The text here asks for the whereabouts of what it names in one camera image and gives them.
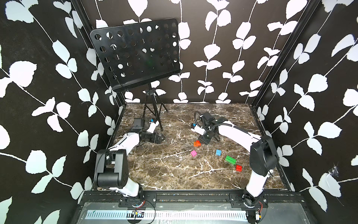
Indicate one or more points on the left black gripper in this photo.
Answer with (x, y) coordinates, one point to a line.
(158, 140)

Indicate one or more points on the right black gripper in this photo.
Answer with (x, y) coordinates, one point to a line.
(203, 140)

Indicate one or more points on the orange lego brick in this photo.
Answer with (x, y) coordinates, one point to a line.
(197, 143)

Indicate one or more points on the blue lego brick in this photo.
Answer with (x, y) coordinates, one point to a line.
(218, 152)

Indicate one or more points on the pink lego brick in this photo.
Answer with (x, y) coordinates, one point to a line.
(193, 153)

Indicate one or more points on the green lego brick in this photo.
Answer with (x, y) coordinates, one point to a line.
(230, 160)

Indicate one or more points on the red lego brick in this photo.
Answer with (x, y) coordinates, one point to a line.
(238, 168)

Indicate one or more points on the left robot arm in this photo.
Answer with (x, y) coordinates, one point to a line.
(112, 170)

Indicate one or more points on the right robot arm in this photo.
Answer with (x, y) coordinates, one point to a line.
(262, 150)

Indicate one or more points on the black perforated music stand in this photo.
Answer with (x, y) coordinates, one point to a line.
(138, 54)

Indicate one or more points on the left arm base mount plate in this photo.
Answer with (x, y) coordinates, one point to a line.
(147, 201)

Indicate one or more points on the white perforated cable duct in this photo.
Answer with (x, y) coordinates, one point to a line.
(165, 215)

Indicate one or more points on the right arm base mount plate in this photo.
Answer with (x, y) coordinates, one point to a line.
(246, 201)

